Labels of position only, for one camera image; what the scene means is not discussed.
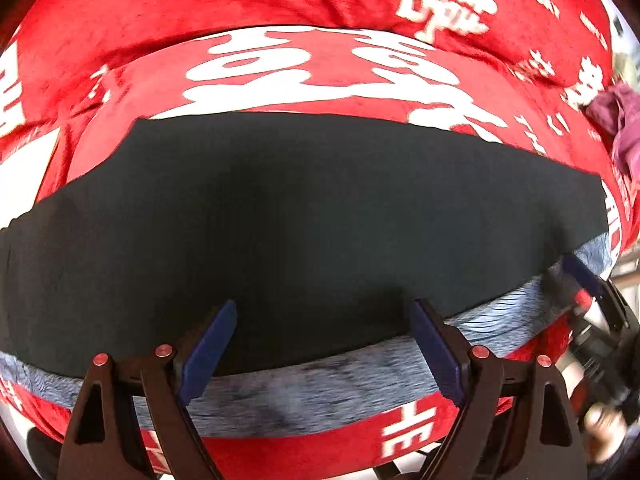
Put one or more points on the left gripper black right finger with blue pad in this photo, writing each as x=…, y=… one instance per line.
x=514, y=418

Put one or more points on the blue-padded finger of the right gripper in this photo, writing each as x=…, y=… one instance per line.
x=569, y=286

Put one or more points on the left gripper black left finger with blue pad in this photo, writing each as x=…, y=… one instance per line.
x=104, y=440

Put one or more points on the black pants patterned waistband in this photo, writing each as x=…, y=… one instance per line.
x=321, y=229

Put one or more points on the person's right hand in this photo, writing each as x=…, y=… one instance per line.
x=605, y=432

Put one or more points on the purple cloth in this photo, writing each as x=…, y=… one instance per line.
x=616, y=112

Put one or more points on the red sofa cover white characters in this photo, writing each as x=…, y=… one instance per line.
x=77, y=74

